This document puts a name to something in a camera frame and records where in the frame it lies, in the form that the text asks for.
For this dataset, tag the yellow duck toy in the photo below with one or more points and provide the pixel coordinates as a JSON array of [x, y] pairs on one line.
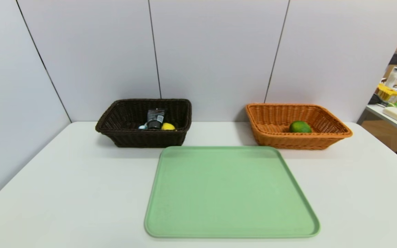
[[168, 126]]

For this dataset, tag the black cosmetic tube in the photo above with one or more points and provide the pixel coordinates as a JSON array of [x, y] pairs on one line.
[[155, 119]]

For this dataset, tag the green lime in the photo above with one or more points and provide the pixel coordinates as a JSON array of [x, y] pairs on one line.
[[300, 126]]

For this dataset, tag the dark brown wicker basket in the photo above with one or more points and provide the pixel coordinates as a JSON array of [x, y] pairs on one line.
[[143, 137]]

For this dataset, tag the orange wicker basket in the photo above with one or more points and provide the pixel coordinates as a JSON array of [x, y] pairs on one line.
[[322, 136]]

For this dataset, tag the light green plastic tray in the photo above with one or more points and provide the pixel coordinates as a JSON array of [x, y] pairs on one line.
[[233, 199]]

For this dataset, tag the dark green object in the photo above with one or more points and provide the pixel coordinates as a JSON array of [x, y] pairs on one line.
[[376, 100]]

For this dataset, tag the yellow box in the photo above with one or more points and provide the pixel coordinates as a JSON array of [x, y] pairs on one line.
[[387, 93]]

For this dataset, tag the clear plastic bottle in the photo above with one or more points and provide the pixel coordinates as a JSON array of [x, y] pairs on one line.
[[394, 75]]

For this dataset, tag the black chair back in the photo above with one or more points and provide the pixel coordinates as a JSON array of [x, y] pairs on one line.
[[396, 58]]

